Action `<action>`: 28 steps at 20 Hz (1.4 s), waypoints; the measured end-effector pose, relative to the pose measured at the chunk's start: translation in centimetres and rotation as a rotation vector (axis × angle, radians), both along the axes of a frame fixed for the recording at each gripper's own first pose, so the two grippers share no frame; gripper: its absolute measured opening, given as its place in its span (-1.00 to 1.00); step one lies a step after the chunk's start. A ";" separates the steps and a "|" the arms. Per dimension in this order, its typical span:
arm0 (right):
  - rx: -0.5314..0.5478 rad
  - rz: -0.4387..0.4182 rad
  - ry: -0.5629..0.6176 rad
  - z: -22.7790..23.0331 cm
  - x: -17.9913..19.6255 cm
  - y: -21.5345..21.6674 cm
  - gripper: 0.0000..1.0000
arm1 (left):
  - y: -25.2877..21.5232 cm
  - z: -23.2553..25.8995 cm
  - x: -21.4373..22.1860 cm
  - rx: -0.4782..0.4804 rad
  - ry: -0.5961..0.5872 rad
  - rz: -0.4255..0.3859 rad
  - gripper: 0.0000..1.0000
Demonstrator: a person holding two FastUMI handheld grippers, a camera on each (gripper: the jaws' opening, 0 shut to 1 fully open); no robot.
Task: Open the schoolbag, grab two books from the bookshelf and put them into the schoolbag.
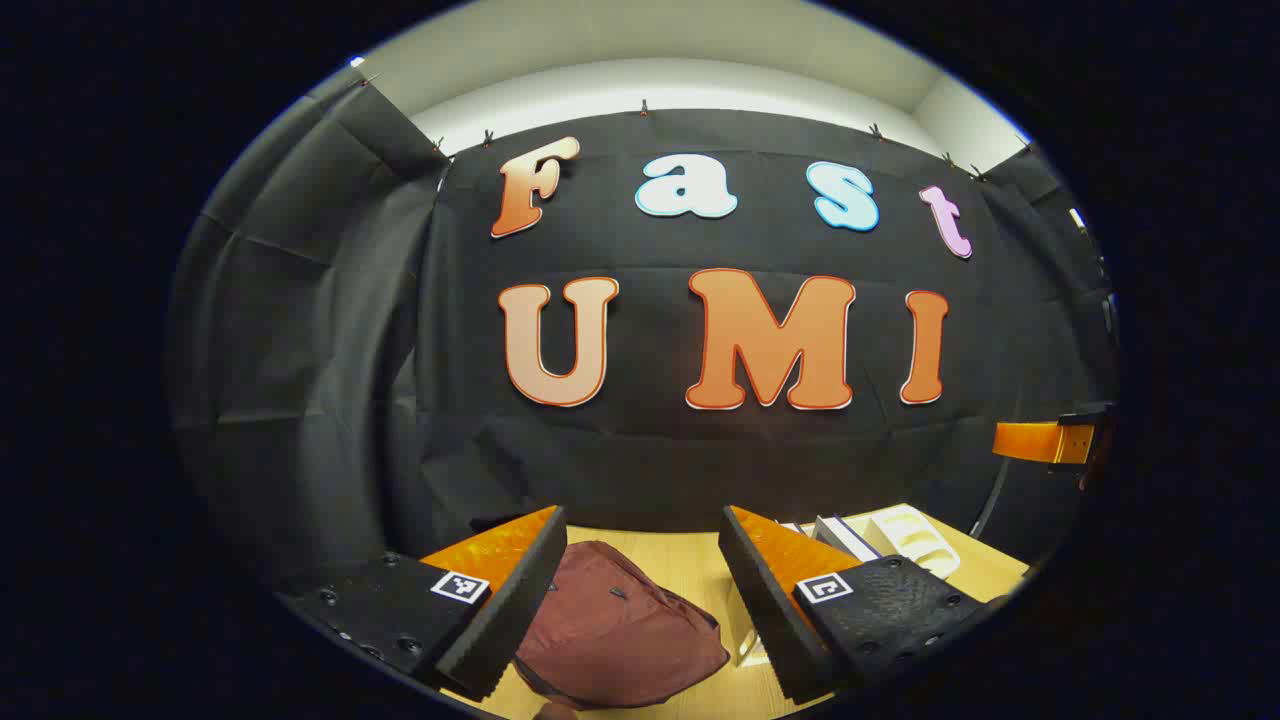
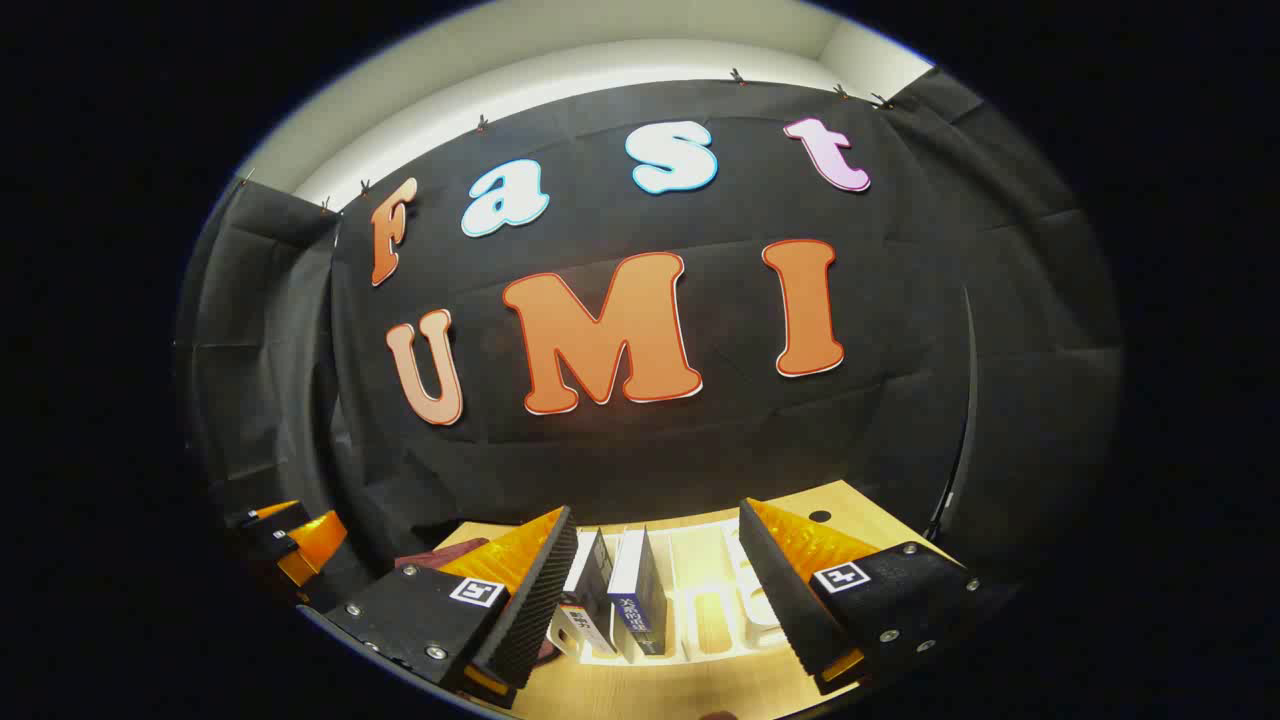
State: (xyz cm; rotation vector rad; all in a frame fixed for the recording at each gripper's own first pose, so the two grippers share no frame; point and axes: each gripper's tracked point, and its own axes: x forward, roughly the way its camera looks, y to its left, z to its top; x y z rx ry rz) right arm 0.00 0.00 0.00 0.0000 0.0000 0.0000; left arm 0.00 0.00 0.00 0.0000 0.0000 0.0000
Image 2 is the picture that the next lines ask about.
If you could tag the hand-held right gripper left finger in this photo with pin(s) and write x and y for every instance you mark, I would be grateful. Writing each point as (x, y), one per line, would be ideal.
(535, 610)

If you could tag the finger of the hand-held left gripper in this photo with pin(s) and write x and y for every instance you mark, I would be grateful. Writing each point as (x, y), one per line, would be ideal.
(320, 545)
(270, 530)

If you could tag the blue cover book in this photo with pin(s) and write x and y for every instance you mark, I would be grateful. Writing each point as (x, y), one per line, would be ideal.
(640, 600)

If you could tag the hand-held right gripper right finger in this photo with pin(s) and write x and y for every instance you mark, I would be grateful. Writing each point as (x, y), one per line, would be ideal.
(780, 590)

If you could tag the white bookshelf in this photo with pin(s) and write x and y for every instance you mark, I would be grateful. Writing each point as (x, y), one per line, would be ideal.
(690, 565)

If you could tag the white spine grey cover book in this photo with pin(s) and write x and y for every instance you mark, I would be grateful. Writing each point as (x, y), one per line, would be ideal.
(596, 578)

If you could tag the black backdrop cloth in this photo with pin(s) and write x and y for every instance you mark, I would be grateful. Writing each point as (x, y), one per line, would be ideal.
(700, 450)

